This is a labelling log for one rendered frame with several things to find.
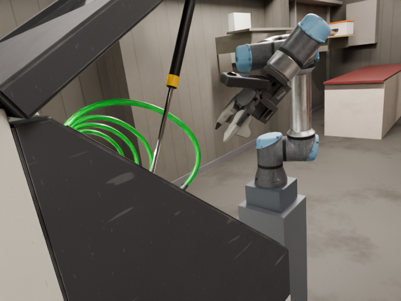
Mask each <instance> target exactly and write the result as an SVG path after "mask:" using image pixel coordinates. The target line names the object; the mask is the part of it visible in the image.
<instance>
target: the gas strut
mask: <svg viewBox="0 0 401 301"><path fill-rule="evenodd" d="M195 3H196V0H185V3H184V8H183V13H182V16H181V22H180V27H179V30H178V35H177V40H176V43H175V48H174V53H173V57H172V62H171V67H170V70H169V75H168V79H167V82H166V86H167V87H168V88H169V90H168V95H167V98H166V103H165V108H164V113H163V117H162V122H161V127H160V130H159V135H158V141H157V144H156V149H155V154H154V157H153V162H152V167H151V172H153V173H155V171H156V166H157V163H158V158H159V152H160V149H161V144H162V139H163V136H164V131H165V126H166V120H167V117H168V112H169V107H170V103H171V98H172V93H173V90H174V89H176V88H177V87H178V82H179V78H180V71H181V66H182V63H183V58H184V53H185V49H186V44H187V39H188V36H189V30H190V25H191V22H192V17H193V12H194V9H195Z"/></svg>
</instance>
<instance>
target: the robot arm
mask: <svg viewBox="0 0 401 301"><path fill-rule="evenodd" d="M330 34H331V28H330V27H329V25H328V24H327V22H326V21H324V20H323V19H322V18H321V17H319V16H317V15H315V14H308V15H306V16H305V17H304V18H303V19H302V20H301V21H300V22H299V23H298V24H297V27H296V28H295V29H294V30H293V31H292V32H291V34H287V35H278V36H272V37H269V38H267V39H264V40H261V41H258V42H257V43H255V44H245V45H240V46H238V47H236V51H235V60H236V67H237V70H238V71H240V72H250V71H255V70H263V71H265V73H266V74H267V75H266V76H265V77H263V76H259V75H246V74H239V73H234V72H228V73H227V72H223V73H222V74H221V79H220V81H221V82H222V83H223V84H224V85H225V86H226V87H230V88H231V87H239V88H243V89H242V90H241V91H240V92H239V93H238V94H237V95H235V96H234V98H232V99H231V101H230V102H229V103H228V105H227V106H226V107H225V108H224V110H223V112H222V113H221V115H220V117H219V119H218V120H217V123H216V125H215V129H216V130H217V129H218V128H219V127H220V126H222V124H223V122H228V123H230V125H229V127H228V129H227V130H226V131H225V132H224V137H223V141H224V142H226V141H228V140H229V139H230V138H231V137H232V136H233V135H234V134H235V135H237V136H241V137H244V138H247V137H249V136H250V134H251V131H250V129H249V127H248V124H249V122H250V121H251V114H252V116H253V117H254V118H256V119H257V120H259V121H261V122H263V123H264V124H266V123H267V122H268V121H269V119H270V118H271V117H272V116H273V115H274V114H275V113H276V112H277V110H278V108H277V107H276V106H277V105H278V104H279V102H280V101H281V100H282V99H283V98H284V97H285V96H286V95H287V93H288V92H289V102H290V123H291V129H290V130H289V131H288V132H287V136H282V133H280V132H273V133H267V134H263V135H261V136H259V137H258V138H257V146H256V149H257V164H258V168H257V172H256V175H255V184H256V185H257V186H259V187H262V188H269V189H273V188H280V187H282V186H285V185H286V184H287V182H288V178H287V175H286V173H285V170H284V167H283V162H287V161H304V162H306V161H314V160H315V159H316V157H317V152H318V147H319V136H318V135H316V134H315V131H314V130H313V129H312V128H311V71H312V70H313V69H314V68H315V62H316V63H317V62H318V61H319V47H320V46H321V45H322V44H323V43H325V40H326V39H327V37H328V36H329V35H330ZM287 81H288V82H289V85H288V84H287V83H288V82H287ZM272 112H273V113H272ZM271 113H272V114H271ZM270 114H271V116H270V117H269V118H268V119H267V120H266V118H267V117H268V116H269V115H270Z"/></svg>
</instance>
